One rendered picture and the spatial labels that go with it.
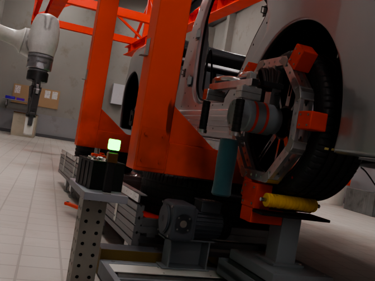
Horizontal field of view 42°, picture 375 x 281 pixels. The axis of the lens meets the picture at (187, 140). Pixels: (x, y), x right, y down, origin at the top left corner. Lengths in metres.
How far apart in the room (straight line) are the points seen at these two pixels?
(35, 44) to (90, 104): 2.50
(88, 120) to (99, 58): 0.54
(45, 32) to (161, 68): 0.78
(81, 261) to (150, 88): 0.88
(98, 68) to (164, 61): 1.93
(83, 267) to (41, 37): 0.95
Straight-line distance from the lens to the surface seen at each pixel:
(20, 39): 2.02
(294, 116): 1.98
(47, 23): 1.89
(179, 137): 2.51
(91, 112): 4.34
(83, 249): 2.15
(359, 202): 8.85
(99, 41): 4.40
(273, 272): 2.12
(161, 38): 2.49
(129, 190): 2.77
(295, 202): 2.15
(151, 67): 2.46
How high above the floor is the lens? 0.69
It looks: level
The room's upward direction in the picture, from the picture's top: 9 degrees clockwise
